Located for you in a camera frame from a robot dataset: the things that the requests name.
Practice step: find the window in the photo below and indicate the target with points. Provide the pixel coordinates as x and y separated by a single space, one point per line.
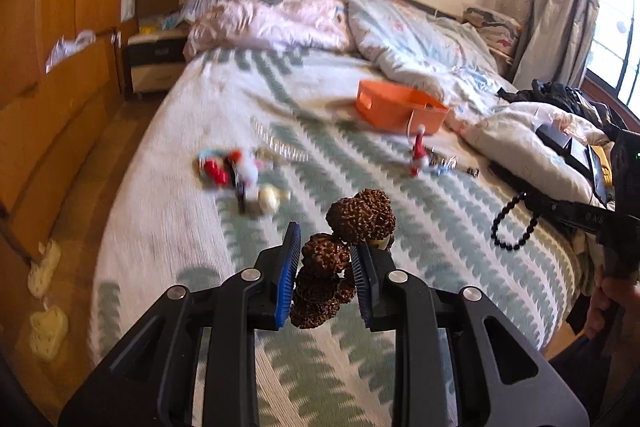
615 32

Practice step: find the pink white quilt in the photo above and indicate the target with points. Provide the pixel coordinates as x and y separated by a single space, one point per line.
270 24

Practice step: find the dark bedside nightstand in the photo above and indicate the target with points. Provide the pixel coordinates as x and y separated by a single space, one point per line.
152 62

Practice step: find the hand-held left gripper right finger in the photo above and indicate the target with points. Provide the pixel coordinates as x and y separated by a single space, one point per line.
361 279

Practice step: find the grey curtain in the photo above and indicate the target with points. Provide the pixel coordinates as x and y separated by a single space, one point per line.
555 7

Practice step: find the pearl hair clip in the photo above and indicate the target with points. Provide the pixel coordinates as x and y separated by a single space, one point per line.
280 144

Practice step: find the red santa figurine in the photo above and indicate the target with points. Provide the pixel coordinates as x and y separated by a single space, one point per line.
417 152

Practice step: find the wooden wardrobe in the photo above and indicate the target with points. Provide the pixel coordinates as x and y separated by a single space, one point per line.
55 72

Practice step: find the black bag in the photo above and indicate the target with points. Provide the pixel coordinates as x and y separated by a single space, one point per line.
555 94

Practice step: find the cream plush hair accessory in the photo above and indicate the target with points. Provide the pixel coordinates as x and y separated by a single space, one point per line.
270 199

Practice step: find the white swan plush clip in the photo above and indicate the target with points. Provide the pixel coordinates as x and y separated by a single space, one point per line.
246 167

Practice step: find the orange plastic basket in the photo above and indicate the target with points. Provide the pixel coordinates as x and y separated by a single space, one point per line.
395 109

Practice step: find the patterned pillow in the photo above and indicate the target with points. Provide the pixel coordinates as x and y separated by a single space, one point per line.
492 29

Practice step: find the black yellow case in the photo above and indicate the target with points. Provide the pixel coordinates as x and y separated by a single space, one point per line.
575 152

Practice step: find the light blue hair clip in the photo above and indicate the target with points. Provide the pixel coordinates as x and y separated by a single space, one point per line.
435 168

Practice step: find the person's right hand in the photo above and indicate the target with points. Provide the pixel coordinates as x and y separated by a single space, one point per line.
600 307

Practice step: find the blue floral quilt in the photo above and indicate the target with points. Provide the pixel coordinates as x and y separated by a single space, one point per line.
415 37

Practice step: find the gold rhinestone hair clip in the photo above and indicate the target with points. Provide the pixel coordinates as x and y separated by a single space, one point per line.
457 166

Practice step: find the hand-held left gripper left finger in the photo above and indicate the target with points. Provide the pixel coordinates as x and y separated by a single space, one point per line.
287 279

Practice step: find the cream slipper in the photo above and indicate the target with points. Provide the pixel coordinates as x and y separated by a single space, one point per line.
44 269
47 332

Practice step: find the crumpled plastic bag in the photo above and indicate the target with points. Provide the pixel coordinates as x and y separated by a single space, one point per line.
70 48

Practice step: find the green leaf patterned bedspread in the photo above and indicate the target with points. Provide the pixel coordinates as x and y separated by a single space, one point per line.
210 107

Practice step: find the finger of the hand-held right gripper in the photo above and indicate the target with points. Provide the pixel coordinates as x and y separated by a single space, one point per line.
547 208

